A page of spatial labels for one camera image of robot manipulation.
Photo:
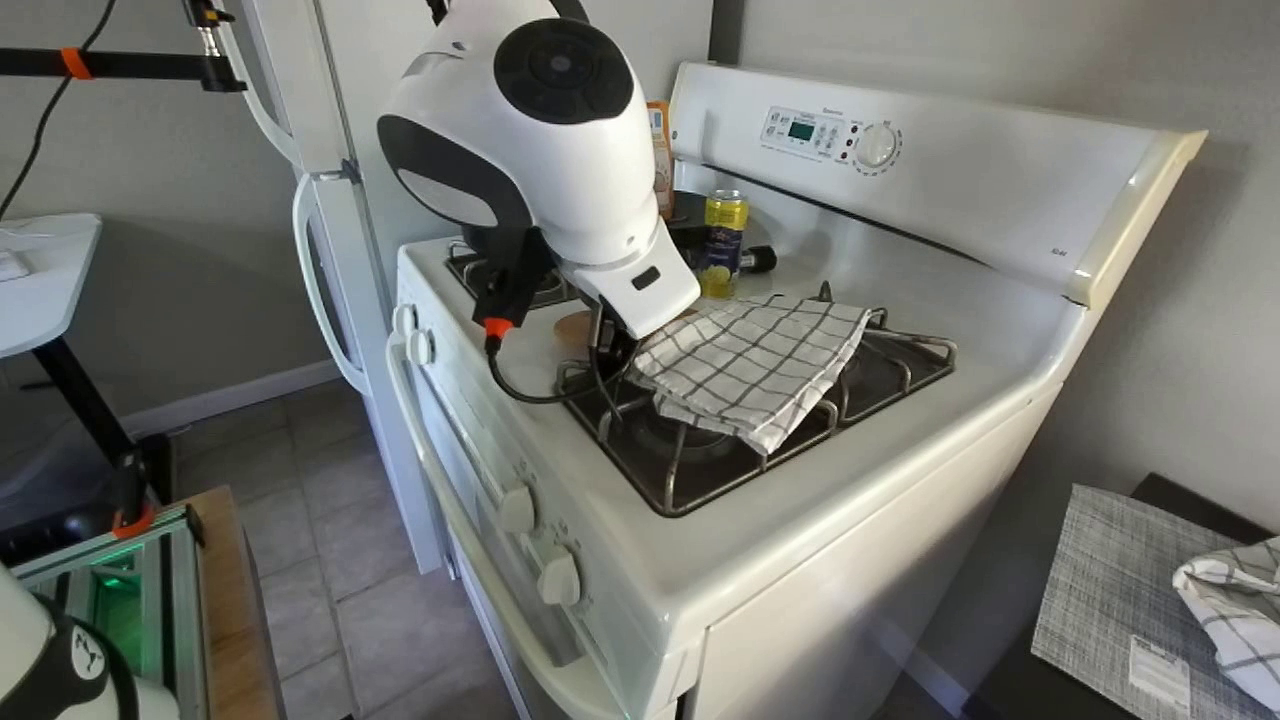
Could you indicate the black low table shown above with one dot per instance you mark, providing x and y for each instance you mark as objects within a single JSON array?
[{"x": 1204, "y": 506}]

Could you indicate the white black checkered towel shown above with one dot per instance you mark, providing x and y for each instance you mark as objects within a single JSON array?
[{"x": 753, "y": 360}]

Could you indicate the white refrigerator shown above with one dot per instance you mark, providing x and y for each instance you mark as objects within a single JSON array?
[{"x": 347, "y": 80}]

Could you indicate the black stand leg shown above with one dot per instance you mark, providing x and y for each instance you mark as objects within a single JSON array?
[{"x": 84, "y": 403}]

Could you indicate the gray checked mat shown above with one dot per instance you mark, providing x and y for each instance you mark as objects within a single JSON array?
[{"x": 1105, "y": 600}]

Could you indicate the white black rounded device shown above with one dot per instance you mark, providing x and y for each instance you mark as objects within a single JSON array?
[{"x": 26, "y": 654}]

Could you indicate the round cork trivet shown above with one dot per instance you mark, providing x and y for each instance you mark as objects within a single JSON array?
[{"x": 572, "y": 337}]

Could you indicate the white stove knob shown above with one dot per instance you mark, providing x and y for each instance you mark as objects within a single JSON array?
[
  {"x": 562, "y": 576},
  {"x": 407, "y": 323},
  {"x": 517, "y": 511},
  {"x": 427, "y": 346}
]

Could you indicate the white dark checked cloth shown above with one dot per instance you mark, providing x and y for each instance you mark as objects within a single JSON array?
[{"x": 1242, "y": 606}]

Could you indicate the green glass cabinet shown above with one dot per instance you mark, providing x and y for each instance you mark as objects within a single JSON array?
[{"x": 125, "y": 600}]

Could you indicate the wooden board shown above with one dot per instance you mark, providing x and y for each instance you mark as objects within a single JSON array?
[{"x": 237, "y": 614}]

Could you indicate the orange clamp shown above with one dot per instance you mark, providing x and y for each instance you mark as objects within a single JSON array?
[{"x": 132, "y": 512}]

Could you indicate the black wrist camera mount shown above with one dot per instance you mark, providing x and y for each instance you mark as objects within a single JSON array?
[{"x": 508, "y": 265}]

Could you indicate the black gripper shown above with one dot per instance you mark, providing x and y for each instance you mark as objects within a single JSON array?
[{"x": 608, "y": 358}]

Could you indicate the white side table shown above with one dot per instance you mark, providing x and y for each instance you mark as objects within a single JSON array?
[{"x": 43, "y": 285}]

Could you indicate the yellow bottle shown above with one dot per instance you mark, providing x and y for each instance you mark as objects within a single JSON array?
[{"x": 727, "y": 245}]

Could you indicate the white kitchen stove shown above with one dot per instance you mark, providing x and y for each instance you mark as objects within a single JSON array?
[{"x": 854, "y": 533}]

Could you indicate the black horizontal pole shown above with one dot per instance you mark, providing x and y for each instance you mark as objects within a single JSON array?
[{"x": 132, "y": 61}]

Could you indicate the round white timer dial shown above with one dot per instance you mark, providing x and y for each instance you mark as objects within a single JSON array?
[{"x": 879, "y": 144}]

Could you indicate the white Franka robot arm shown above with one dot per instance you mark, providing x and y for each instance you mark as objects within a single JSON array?
[{"x": 572, "y": 144}]

